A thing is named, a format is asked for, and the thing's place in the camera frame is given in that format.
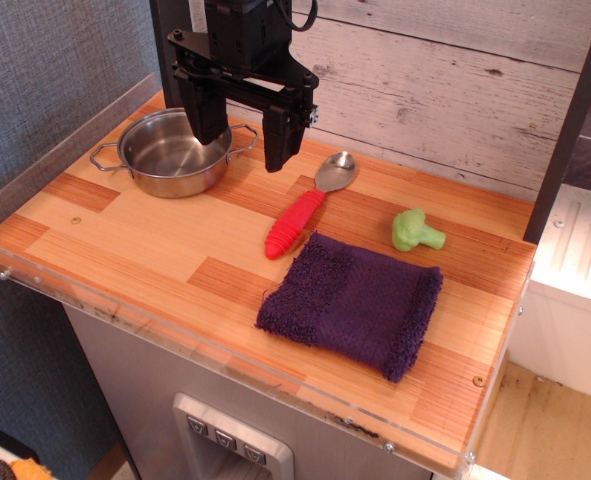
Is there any dark vertical post right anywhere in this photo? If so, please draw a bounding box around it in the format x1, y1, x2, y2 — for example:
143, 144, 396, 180
523, 45, 591, 244

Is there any red handled metal spoon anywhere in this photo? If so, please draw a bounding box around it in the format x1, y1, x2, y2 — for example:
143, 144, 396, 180
264, 151, 356, 260

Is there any green toy broccoli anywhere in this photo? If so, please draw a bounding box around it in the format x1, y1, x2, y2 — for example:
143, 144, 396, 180
392, 208, 446, 252

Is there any purple towel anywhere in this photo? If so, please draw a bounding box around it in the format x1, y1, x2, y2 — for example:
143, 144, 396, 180
256, 233, 443, 383

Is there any clear acrylic edge guard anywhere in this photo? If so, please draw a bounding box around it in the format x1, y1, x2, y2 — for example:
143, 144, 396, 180
0, 229, 534, 477

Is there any small steel pot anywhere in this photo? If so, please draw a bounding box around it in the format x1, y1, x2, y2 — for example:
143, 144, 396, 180
90, 108, 259, 199

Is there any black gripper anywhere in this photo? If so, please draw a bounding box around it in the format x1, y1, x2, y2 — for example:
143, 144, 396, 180
168, 1, 319, 173

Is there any white toy sink unit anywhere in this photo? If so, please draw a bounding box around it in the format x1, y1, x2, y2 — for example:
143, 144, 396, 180
507, 74, 591, 404

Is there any grey toy fridge cabinet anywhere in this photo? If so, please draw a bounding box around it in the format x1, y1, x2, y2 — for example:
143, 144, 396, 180
66, 307, 431, 479

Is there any black cable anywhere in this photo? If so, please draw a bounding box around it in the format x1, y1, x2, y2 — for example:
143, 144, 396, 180
269, 0, 320, 33

